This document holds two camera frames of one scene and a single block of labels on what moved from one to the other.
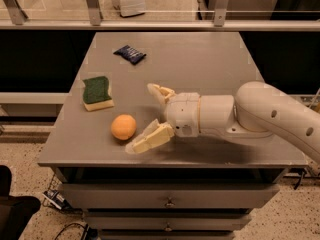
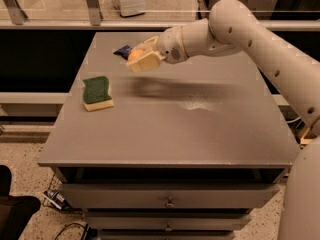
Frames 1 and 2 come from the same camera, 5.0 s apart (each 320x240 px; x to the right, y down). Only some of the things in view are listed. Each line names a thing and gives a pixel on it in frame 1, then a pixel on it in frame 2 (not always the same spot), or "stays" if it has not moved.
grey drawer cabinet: [197, 187] stays
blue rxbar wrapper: [131, 54] stays
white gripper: [182, 114] -> [170, 46]
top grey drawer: [169, 195] stays
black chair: [15, 211] stays
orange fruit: [123, 126] -> [137, 53]
